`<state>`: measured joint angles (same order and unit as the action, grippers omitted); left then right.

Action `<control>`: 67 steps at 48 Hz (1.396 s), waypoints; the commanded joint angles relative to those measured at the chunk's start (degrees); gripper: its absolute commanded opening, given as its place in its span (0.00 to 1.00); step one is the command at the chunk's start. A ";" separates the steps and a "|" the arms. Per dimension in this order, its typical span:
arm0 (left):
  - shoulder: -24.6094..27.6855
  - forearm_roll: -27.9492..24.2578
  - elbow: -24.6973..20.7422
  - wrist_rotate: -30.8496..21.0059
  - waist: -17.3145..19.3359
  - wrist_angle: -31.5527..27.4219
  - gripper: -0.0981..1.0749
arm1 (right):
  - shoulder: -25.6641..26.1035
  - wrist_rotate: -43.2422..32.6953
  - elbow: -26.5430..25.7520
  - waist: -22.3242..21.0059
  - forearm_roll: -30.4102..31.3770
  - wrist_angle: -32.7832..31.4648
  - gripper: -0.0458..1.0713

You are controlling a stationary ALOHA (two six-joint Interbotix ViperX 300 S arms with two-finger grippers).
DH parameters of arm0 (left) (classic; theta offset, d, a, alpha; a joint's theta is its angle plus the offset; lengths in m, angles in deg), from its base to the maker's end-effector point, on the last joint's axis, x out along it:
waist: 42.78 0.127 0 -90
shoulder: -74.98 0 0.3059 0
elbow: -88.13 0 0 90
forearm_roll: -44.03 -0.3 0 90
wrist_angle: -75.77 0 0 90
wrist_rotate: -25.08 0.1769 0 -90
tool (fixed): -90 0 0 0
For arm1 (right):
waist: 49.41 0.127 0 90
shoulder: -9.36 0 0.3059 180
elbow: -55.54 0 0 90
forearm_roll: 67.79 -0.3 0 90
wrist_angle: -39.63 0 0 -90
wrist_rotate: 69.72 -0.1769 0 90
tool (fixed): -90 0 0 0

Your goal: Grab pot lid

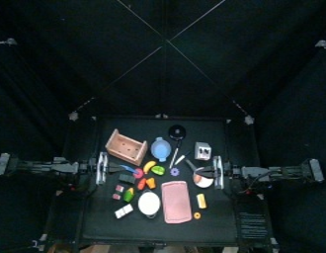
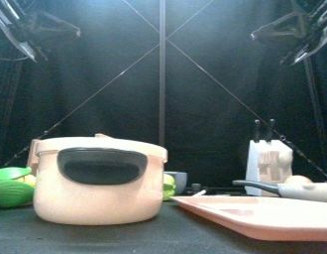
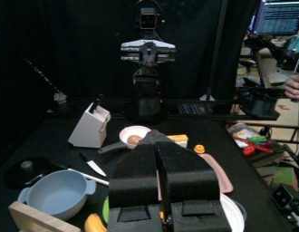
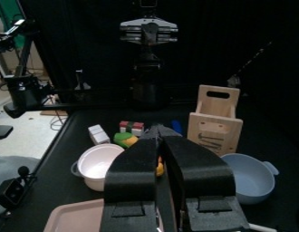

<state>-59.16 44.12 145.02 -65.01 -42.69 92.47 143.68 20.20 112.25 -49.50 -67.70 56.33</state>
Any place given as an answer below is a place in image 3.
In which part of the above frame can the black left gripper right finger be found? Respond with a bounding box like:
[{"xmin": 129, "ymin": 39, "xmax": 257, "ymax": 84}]
[{"xmin": 155, "ymin": 140, "xmax": 233, "ymax": 232}]

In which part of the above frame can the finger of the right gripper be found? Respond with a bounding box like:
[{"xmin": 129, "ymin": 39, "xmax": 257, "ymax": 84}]
[
  {"xmin": 139, "ymin": 42, "xmax": 149, "ymax": 67},
  {"xmin": 148, "ymin": 42, "xmax": 160, "ymax": 67}
]

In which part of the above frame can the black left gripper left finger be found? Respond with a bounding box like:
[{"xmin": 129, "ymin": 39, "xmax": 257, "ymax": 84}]
[{"xmin": 108, "ymin": 143, "xmax": 164, "ymax": 232}]

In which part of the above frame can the light blue toy pot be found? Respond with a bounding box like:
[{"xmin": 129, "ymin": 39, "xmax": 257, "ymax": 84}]
[{"xmin": 17, "ymin": 169, "xmax": 97, "ymax": 222}]

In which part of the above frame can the black pot lid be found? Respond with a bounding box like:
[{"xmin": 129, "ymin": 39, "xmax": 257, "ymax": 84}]
[{"xmin": 2, "ymin": 156, "xmax": 57, "ymax": 190}]

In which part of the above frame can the person's hand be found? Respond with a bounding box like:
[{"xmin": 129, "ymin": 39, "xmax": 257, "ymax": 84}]
[{"xmin": 284, "ymin": 74, "xmax": 299, "ymax": 102}]

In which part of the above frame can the pink cutting board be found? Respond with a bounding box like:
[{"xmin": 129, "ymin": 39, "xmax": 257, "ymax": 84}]
[{"xmin": 199, "ymin": 152, "xmax": 235, "ymax": 195}]

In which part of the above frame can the toy knife white blade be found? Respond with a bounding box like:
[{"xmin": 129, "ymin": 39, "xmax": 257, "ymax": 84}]
[{"xmin": 77, "ymin": 151, "xmax": 109, "ymax": 178}]

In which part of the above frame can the green toy item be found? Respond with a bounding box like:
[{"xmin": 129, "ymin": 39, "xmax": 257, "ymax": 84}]
[{"xmin": 101, "ymin": 196, "xmax": 111, "ymax": 225}]

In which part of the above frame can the brown toy egg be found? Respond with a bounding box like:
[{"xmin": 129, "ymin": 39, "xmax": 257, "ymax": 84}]
[{"xmin": 125, "ymin": 134, "xmax": 144, "ymax": 146}]

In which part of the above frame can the yellow toy block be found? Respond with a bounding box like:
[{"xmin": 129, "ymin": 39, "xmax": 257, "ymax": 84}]
[{"xmin": 167, "ymin": 133, "xmax": 189, "ymax": 149}]

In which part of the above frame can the dark grey soft item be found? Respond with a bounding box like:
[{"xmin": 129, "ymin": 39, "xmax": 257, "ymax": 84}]
[{"xmin": 140, "ymin": 129, "xmax": 175, "ymax": 147}]

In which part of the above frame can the white plate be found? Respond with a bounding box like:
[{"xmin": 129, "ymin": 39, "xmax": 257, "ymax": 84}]
[{"xmin": 219, "ymin": 193, "xmax": 248, "ymax": 232}]

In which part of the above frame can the yellow toy banana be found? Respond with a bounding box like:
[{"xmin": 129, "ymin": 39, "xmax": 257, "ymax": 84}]
[{"xmin": 84, "ymin": 212, "xmax": 109, "ymax": 232}]

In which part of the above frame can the white toy knife block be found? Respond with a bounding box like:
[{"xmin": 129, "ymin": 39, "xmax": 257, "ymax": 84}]
[{"xmin": 68, "ymin": 102, "xmax": 112, "ymax": 150}]

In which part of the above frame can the light wooden board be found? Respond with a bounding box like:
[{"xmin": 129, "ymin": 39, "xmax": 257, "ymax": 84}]
[{"xmin": 6, "ymin": 200, "xmax": 83, "ymax": 232}]

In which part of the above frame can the computer monitor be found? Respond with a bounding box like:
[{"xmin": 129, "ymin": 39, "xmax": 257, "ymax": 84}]
[{"xmin": 252, "ymin": 0, "xmax": 299, "ymax": 36}]

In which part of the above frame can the white frying pan dark handle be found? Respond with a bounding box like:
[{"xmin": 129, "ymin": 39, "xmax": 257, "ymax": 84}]
[{"xmin": 97, "ymin": 125, "xmax": 152, "ymax": 155}]

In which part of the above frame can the black frame pole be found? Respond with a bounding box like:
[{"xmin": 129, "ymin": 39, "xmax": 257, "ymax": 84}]
[{"xmin": 199, "ymin": 0, "xmax": 229, "ymax": 102}]

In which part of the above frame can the black handled knife in block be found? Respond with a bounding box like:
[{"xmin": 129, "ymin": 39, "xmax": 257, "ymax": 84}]
[{"xmin": 89, "ymin": 94, "xmax": 105, "ymax": 114}]

